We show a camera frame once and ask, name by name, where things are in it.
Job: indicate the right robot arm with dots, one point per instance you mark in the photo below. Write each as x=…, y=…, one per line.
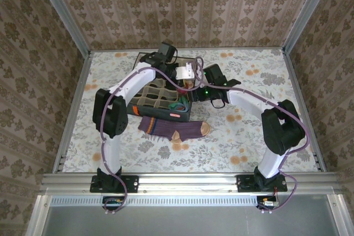
x=282, y=128

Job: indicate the aluminium frame post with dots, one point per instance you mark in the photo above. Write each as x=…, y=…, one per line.
x=307, y=12
x=63, y=12

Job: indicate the floral tablecloth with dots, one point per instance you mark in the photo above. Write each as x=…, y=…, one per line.
x=143, y=161

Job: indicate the teal sock with green toe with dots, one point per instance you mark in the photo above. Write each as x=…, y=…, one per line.
x=177, y=107

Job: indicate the dark fabric sock organizer box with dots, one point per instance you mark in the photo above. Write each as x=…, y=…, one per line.
x=157, y=113

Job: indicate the grey metal panel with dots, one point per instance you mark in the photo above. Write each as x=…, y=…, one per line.
x=188, y=222

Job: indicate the aluminium frame cross rail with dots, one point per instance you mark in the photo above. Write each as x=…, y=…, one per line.
x=188, y=182

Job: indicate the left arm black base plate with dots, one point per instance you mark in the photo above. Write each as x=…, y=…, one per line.
x=132, y=184

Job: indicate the purple sock with tan toe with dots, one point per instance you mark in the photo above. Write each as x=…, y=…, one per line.
x=179, y=129

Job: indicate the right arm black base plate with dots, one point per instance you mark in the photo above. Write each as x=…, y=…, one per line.
x=244, y=184

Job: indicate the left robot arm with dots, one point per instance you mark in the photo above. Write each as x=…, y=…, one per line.
x=110, y=114

